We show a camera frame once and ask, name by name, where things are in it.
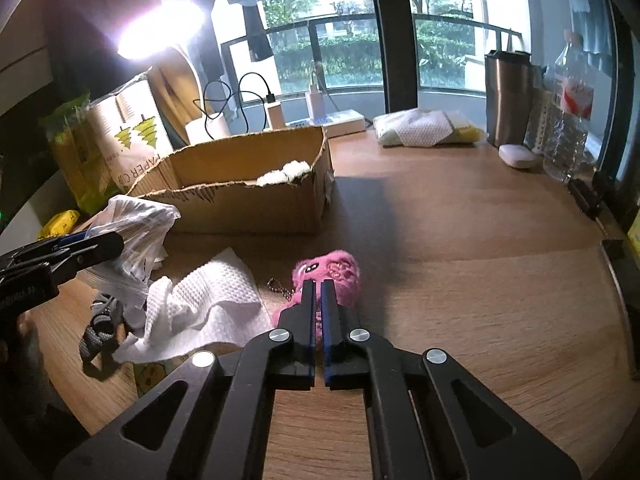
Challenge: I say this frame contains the pink plush keychain toy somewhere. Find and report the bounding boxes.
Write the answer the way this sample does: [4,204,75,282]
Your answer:
[271,252,362,333]

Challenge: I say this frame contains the desk lamp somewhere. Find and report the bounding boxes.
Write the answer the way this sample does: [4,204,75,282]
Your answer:
[116,0,211,61]

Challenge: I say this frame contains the yellow green snack bag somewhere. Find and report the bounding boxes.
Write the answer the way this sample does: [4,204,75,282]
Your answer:
[40,91,121,216]

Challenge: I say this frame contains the person's left hand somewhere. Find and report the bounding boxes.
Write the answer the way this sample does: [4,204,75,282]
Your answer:
[15,310,41,361]

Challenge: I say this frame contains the small yellow packet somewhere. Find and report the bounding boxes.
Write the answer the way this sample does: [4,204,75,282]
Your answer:
[39,210,81,239]

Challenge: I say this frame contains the white power strip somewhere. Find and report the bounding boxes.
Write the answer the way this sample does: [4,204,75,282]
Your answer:
[287,109,366,137]

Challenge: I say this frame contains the white toilet paper roll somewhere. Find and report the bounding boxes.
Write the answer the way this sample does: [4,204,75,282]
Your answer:
[185,115,231,145]

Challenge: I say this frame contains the white paper towel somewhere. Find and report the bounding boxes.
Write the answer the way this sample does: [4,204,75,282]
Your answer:
[112,248,272,365]

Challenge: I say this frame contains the paper cup package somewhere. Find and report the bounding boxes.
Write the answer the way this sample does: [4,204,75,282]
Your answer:
[86,80,176,201]

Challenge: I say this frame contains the clear plastic bag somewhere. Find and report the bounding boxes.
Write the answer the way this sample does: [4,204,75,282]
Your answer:
[80,194,182,328]

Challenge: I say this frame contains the folded white yellow cloth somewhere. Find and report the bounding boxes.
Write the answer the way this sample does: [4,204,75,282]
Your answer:
[373,108,486,148]

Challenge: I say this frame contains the white plug adapter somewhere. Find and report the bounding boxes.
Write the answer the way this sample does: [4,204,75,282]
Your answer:
[305,62,327,120]

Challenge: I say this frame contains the white charger with black cable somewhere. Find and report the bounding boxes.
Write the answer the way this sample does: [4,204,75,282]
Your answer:
[192,72,287,133]

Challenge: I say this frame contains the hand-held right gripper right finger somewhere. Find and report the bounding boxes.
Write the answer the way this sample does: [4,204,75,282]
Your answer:
[320,279,583,480]

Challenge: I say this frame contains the steel tumbler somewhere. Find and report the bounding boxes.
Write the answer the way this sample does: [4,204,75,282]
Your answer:
[484,50,536,148]

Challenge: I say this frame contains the cardboard box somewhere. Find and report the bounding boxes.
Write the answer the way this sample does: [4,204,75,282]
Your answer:
[121,125,335,235]

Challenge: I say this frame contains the yellow sticker card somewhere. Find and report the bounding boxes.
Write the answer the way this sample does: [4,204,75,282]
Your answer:
[132,357,181,396]

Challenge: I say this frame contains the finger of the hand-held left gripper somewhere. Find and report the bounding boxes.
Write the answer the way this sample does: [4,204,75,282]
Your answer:
[0,231,125,287]

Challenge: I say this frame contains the hanging dark clothing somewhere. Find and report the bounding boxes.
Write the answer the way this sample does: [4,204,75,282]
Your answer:
[197,0,281,86]

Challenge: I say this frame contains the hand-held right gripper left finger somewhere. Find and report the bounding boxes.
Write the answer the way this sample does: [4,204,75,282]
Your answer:
[54,280,319,480]

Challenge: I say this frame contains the grey woven strap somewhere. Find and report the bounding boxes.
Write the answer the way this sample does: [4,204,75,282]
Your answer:
[79,294,126,364]

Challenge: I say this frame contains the white fluffy plush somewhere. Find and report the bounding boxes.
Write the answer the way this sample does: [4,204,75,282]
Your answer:
[256,159,312,187]

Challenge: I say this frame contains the white earbuds case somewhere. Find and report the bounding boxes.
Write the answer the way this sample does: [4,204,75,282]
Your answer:
[498,144,543,168]

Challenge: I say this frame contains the balcony railing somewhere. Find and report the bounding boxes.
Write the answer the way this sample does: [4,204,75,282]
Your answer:
[220,12,523,96]

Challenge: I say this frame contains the clear plastic water bottle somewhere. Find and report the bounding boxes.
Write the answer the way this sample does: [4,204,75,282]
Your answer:
[542,31,597,182]

